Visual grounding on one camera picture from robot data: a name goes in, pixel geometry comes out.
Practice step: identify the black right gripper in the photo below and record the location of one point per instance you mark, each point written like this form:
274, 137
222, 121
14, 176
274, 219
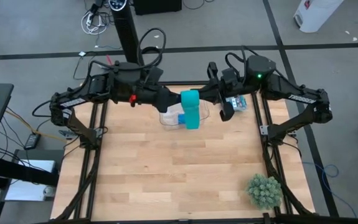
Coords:
227, 112

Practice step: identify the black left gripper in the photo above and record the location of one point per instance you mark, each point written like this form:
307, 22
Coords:
163, 98

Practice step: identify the teal elastic bandage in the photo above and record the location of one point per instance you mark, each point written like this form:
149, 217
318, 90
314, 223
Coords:
191, 109

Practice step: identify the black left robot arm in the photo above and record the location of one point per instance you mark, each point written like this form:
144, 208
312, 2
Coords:
85, 90

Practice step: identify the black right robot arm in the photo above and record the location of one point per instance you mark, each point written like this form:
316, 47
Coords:
294, 93

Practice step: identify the clear plastic bin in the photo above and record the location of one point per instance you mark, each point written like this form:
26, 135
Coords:
205, 113

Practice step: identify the teal white first aid kit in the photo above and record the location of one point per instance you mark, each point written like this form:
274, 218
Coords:
239, 102

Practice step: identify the black tower fan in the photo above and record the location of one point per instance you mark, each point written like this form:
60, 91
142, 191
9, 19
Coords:
125, 28

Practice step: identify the black box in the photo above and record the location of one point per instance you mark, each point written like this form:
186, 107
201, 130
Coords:
157, 6

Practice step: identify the green artificial plant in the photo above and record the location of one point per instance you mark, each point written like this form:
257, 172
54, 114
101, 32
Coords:
265, 192

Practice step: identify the white floor appliance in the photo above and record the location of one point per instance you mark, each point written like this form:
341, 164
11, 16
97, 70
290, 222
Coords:
317, 14

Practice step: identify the black power adapter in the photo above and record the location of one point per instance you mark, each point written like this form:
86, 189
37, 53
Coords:
32, 141

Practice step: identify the white grey box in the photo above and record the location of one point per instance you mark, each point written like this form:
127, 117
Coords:
29, 189

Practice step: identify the black metal table frame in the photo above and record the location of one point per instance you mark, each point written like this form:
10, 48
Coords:
181, 83

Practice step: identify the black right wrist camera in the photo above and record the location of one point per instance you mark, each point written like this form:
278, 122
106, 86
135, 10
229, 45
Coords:
230, 77

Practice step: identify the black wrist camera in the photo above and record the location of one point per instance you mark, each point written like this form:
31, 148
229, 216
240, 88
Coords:
155, 74
230, 77

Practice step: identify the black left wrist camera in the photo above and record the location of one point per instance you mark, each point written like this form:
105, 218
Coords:
155, 74

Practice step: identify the grey metal bracket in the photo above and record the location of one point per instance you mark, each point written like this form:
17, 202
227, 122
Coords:
68, 134
263, 130

